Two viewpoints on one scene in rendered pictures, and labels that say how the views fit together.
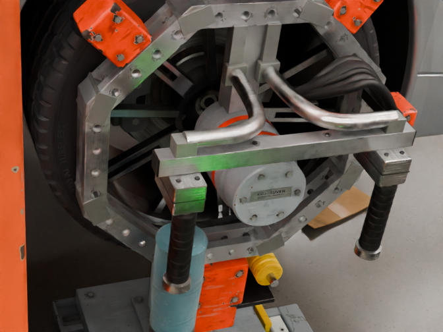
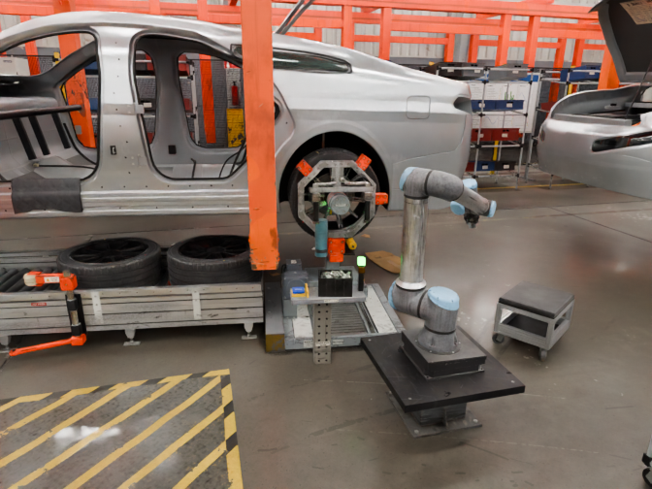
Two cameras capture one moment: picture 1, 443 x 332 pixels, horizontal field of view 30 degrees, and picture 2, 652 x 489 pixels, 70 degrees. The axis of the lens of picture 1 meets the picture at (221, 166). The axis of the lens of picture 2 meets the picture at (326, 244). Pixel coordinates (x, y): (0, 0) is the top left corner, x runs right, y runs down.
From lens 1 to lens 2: 2.07 m
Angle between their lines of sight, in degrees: 23
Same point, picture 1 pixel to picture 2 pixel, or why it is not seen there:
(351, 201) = not seen: hidden behind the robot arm
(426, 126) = (399, 206)
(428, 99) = (397, 197)
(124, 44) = (306, 170)
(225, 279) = (338, 243)
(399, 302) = not seen: hidden behind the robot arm
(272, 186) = (341, 202)
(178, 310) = (320, 240)
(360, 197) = not seen: hidden behind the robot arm
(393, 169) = (367, 195)
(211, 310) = (335, 253)
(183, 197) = (314, 196)
